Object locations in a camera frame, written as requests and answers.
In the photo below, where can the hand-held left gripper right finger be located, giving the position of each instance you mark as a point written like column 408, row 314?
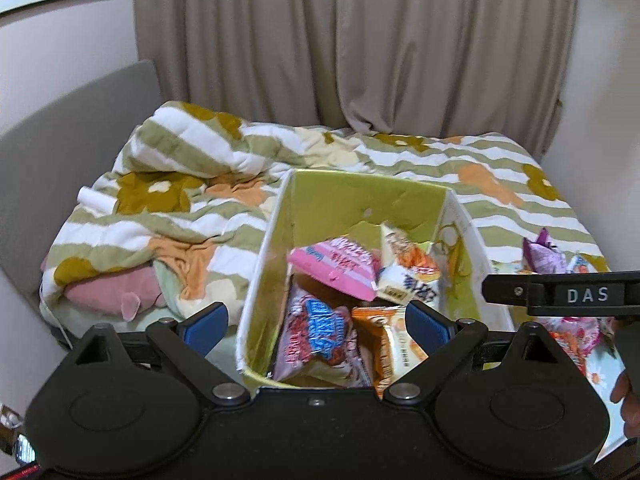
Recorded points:
column 427, row 322

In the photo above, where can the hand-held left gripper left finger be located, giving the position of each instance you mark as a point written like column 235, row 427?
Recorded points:
column 207, row 322

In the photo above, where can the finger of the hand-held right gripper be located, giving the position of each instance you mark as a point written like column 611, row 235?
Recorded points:
column 629, row 340
column 560, row 294

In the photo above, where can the purple snack packet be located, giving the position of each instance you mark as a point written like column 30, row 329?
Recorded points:
column 540, row 257

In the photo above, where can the pink orange snack packet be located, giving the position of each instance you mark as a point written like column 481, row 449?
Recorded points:
column 575, row 340

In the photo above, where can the person's right hand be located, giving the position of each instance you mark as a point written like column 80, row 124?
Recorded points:
column 629, row 405

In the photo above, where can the white blue snack packet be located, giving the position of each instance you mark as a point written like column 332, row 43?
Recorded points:
column 584, row 264

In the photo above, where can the cream orange snack packet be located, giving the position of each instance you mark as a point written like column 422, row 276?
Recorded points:
column 405, row 260

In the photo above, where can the pink plush toy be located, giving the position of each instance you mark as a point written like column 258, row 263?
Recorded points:
column 110, row 290

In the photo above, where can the floral striped blanket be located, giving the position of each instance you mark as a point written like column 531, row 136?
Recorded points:
column 500, row 210

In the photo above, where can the blue label snack packet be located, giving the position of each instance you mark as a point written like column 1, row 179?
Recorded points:
column 320, row 330

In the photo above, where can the white tube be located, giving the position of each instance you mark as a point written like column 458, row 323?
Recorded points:
column 95, row 200

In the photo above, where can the grey bed headboard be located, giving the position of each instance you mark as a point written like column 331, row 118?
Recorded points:
column 60, row 125

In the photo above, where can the beige curtain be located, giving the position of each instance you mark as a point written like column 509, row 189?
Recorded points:
column 350, row 35

